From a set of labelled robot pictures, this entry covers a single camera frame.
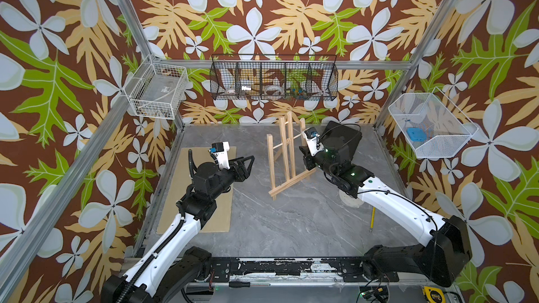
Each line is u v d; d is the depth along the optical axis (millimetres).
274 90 985
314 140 651
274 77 973
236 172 648
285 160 743
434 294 678
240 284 711
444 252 401
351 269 740
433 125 820
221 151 648
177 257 486
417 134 824
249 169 690
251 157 716
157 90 848
